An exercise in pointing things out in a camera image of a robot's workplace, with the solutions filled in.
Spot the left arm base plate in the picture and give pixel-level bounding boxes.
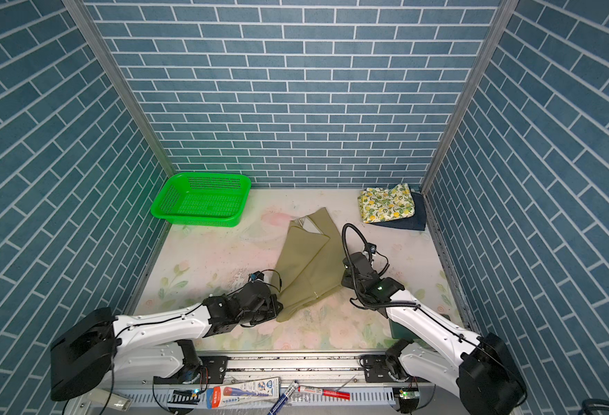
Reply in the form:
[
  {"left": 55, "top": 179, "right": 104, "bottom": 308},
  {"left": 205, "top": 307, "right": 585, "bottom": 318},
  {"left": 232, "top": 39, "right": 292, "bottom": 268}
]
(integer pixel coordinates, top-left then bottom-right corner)
[{"left": 153, "top": 356, "right": 229, "bottom": 387}]

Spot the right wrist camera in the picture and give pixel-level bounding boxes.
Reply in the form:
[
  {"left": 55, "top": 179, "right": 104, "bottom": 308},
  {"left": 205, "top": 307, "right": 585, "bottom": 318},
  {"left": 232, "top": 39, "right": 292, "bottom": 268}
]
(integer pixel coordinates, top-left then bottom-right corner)
[{"left": 364, "top": 242, "right": 377, "bottom": 258}]

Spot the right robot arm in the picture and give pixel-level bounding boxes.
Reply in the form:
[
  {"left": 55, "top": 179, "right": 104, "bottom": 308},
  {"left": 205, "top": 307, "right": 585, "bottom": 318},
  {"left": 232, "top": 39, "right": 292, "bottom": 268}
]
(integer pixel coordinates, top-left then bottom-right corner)
[{"left": 342, "top": 252, "right": 528, "bottom": 414}]

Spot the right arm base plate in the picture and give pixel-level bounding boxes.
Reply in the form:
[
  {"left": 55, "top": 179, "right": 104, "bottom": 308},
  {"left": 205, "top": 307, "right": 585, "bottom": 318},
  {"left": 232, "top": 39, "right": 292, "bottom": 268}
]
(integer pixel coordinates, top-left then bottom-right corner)
[{"left": 359, "top": 354, "right": 411, "bottom": 383}]

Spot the blue marker pen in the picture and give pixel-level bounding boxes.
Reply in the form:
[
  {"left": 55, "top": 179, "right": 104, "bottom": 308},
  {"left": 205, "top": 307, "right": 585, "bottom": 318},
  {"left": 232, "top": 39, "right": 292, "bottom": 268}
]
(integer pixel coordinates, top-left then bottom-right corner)
[{"left": 267, "top": 380, "right": 299, "bottom": 415}]

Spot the green plastic basket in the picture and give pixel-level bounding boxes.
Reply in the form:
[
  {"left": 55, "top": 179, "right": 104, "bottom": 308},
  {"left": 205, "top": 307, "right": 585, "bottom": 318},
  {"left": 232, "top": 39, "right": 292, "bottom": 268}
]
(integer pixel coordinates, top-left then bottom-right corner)
[{"left": 151, "top": 172, "right": 252, "bottom": 228}]

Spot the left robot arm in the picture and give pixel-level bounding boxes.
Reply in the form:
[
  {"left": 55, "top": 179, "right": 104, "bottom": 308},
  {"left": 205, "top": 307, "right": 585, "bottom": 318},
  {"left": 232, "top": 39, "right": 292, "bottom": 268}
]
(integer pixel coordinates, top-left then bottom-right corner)
[{"left": 50, "top": 280, "right": 284, "bottom": 402}]

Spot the yellow lemon print skirt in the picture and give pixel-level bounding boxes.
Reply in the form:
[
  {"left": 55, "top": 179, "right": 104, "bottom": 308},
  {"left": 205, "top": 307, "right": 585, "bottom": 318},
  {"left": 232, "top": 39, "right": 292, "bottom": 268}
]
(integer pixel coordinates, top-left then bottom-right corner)
[{"left": 358, "top": 183, "right": 415, "bottom": 224}]

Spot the dark blue denim skirt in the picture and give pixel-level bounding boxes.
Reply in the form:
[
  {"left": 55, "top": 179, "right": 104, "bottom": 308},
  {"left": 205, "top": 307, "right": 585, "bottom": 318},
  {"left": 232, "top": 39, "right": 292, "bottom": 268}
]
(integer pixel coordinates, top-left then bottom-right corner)
[{"left": 374, "top": 191, "right": 427, "bottom": 232}]

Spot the aluminium rail frame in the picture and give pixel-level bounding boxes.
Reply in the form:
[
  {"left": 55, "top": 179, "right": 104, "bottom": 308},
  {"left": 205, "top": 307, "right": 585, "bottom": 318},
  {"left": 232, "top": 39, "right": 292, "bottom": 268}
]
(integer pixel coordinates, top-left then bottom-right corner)
[{"left": 62, "top": 350, "right": 524, "bottom": 415}]

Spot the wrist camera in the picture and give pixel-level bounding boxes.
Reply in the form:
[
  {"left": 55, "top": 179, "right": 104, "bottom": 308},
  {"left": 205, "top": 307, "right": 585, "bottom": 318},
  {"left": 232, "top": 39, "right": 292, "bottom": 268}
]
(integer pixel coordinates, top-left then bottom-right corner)
[
  {"left": 364, "top": 242, "right": 377, "bottom": 258},
  {"left": 248, "top": 271, "right": 265, "bottom": 283}
]

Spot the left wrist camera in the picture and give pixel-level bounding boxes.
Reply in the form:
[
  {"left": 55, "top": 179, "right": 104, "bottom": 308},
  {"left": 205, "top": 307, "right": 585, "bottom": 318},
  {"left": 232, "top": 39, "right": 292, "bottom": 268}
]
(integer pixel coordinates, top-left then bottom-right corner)
[{"left": 248, "top": 271, "right": 265, "bottom": 283}]

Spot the dark green pad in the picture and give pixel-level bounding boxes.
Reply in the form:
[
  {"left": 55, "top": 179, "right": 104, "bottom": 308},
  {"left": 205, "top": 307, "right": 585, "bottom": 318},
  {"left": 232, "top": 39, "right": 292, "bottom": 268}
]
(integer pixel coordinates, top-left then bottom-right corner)
[{"left": 389, "top": 320, "right": 417, "bottom": 342}]

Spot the olive khaki skirt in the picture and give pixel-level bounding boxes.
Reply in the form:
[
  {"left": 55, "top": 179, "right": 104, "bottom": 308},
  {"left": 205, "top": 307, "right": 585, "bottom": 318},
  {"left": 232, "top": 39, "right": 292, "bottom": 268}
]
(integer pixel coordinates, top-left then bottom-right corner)
[{"left": 275, "top": 207, "right": 344, "bottom": 323}]

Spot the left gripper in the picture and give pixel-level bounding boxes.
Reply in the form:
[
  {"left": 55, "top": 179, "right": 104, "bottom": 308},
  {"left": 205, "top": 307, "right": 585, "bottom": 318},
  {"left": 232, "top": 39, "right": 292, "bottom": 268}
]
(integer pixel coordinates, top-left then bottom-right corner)
[{"left": 237, "top": 295, "right": 287, "bottom": 327}]

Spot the toothpaste box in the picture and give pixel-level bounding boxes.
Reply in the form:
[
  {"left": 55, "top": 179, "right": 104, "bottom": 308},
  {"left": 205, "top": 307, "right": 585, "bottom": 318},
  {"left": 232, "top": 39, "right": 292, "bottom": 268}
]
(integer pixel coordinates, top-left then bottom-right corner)
[{"left": 206, "top": 377, "right": 280, "bottom": 409}]

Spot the red handled screwdriver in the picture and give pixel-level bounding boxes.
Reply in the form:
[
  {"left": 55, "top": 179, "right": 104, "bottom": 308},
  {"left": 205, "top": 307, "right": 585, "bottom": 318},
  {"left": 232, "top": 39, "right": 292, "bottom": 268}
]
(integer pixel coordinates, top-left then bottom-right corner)
[{"left": 298, "top": 385, "right": 351, "bottom": 401}]

